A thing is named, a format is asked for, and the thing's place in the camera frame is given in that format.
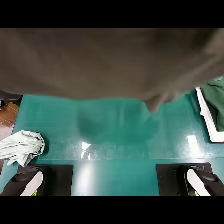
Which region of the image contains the dark green garment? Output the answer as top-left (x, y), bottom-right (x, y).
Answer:
top-left (199, 76), bottom-right (224, 133)

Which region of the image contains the grey-brown garment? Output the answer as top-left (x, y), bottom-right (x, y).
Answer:
top-left (0, 27), bottom-right (224, 114)

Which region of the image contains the white folded garment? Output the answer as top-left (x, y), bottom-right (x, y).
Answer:
top-left (194, 86), bottom-right (224, 144)

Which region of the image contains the white crumpled garment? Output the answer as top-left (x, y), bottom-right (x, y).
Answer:
top-left (0, 129), bottom-right (46, 168)

